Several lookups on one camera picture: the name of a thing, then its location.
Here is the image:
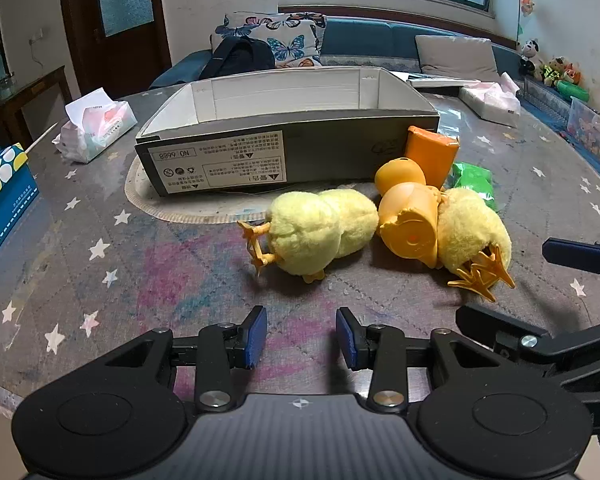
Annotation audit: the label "round beige mat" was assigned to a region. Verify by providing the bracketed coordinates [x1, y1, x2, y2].
[124, 162, 281, 225]

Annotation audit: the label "group of small plush toys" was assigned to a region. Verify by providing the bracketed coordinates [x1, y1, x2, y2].
[542, 56, 584, 87]

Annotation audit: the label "clear storage box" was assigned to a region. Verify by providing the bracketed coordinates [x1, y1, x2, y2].
[564, 96, 600, 167]

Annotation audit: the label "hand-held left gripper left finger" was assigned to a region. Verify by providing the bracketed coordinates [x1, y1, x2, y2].
[102, 305, 269, 414]

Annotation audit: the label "white papers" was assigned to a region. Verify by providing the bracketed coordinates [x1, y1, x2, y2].
[405, 72, 482, 91]

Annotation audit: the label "black and white cow plush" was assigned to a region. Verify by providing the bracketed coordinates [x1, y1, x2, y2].
[518, 38, 541, 77]

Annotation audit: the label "green packet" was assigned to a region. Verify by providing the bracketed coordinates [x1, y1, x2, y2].
[447, 161, 501, 213]

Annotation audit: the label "butterfly print pillow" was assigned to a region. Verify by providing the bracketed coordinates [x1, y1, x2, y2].
[210, 11, 328, 69]

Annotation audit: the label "black backpack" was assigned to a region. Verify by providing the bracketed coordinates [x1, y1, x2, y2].
[198, 36, 277, 81]

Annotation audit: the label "blue polka dot tissue box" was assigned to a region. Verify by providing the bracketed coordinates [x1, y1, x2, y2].
[0, 143, 40, 281]

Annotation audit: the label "wooden cabinet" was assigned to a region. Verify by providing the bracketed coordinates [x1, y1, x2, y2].
[0, 10, 74, 153]

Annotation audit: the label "yellow plush chick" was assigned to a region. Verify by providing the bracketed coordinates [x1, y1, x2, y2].
[436, 187, 516, 303]
[237, 187, 379, 283]

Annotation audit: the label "dark wooden door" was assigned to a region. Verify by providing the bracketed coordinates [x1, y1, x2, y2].
[57, 0, 174, 102]

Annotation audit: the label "grey cushion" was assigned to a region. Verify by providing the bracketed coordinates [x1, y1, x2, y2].
[415, 35, 500, 83]

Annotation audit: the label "pink tissue pack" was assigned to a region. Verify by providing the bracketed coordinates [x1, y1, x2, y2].
[51, 87, 138, 164]

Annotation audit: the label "white tissue pack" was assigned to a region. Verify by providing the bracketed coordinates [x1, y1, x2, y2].
[458, 72, 522, 129]

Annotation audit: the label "green bottle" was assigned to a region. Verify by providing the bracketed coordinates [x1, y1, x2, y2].
[557, 81, 591, 104]

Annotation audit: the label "small orange plastic egg toy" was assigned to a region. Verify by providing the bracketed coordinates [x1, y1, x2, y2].
[374, 158, 427, 197]

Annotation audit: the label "grey cardboard box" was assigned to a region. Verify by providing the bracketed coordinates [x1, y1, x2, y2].
[134, 65, 441, 197]

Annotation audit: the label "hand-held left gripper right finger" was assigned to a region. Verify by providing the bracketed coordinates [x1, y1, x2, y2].
[335, 306, 503, 412]

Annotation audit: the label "large orange plastic egg toy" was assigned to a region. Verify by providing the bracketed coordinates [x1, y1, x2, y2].
[377, 183, 442, 269]

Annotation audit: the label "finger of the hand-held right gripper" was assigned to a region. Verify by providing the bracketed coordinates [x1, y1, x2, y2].
[455, 304, 600, 378]
[542, 236, 600, 278]

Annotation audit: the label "white stick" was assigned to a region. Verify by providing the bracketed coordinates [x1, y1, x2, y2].
[25, 121, 59, 154]

